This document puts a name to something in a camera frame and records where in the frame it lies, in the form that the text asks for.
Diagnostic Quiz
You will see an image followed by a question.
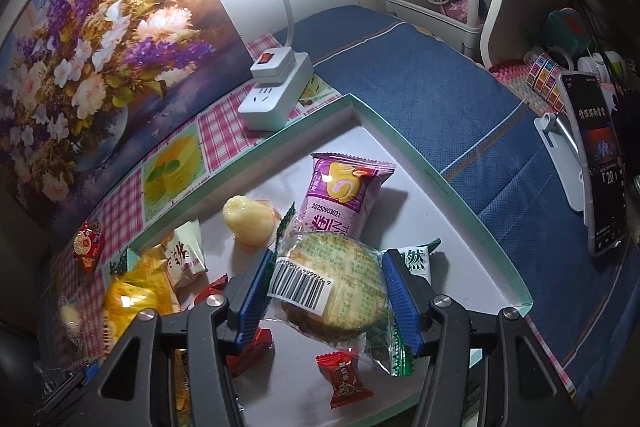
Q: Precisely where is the round biscuit clear packet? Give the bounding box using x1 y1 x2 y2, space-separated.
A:
265 203 416 377

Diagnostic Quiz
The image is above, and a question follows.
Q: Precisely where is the white cup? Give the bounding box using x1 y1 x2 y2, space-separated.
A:
580 51 626 82

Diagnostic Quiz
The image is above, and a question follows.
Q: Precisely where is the blue woven cloth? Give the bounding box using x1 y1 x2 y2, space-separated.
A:
272 4 640 403

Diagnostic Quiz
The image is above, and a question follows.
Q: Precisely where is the red candy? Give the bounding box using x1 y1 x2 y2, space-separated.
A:
72 222 106 274
194 273 273 376
316 350 375 409

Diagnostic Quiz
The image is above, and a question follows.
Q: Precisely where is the flower painting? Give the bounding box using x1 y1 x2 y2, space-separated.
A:
0 0 249 238

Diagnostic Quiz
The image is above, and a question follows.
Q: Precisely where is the pale yellow snack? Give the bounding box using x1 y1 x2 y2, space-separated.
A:
59 304 83 328
222 195 282 248

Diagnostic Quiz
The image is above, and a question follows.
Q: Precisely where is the white tray with teal rim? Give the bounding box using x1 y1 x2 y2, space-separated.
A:
125 93 534 427

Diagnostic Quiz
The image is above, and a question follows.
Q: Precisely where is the pale green snack packet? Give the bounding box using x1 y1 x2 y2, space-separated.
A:
160 219 209 290

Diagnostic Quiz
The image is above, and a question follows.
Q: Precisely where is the purple snack packet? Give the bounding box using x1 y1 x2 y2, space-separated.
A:
292 152 397 240

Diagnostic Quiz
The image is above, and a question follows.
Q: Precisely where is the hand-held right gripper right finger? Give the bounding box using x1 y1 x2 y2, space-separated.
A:
381 249 585 427

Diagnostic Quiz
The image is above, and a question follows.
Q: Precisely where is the pink packet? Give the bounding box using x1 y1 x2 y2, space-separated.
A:
440 0 483 25

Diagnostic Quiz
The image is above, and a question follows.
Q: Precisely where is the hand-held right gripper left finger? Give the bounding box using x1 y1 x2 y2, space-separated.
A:
60 249 277 427

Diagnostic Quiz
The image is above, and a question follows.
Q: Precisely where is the smartphone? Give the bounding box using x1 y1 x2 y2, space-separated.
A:
560 73 628 256

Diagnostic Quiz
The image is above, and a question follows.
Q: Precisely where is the green white snack packet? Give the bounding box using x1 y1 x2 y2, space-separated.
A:
397 238 442 288

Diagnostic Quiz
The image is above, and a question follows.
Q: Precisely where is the white power strip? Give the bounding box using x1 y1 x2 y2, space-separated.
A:
237 53 315 132

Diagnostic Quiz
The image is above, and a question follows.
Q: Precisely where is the teal round container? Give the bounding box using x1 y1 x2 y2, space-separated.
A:
542 8 592 54

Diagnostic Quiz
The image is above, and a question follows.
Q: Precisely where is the yellow snack packet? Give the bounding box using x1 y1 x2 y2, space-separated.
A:
102 252 181 355

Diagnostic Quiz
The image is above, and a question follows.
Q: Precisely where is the white phone stand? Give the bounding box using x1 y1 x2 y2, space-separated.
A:
534 113 588 212

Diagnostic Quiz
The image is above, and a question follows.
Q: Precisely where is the red white bumpy mat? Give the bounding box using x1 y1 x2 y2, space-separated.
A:
489 63 556 112

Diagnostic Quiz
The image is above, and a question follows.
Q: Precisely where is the colourful printed box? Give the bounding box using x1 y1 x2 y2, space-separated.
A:
524 48 573 112

